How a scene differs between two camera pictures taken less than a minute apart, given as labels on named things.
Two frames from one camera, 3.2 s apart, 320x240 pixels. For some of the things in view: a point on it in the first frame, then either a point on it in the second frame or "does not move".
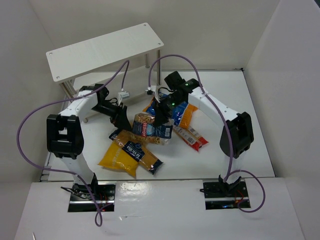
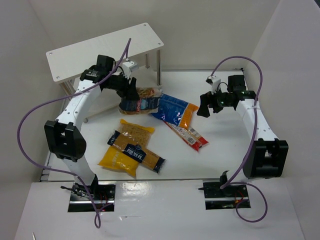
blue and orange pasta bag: (183, 115) does not move
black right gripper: (162, 109) → (211, 102)
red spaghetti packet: (190, 137) does not move
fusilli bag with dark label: (145, 129) → (147, 103)
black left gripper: (119, 116) → (127, 88)
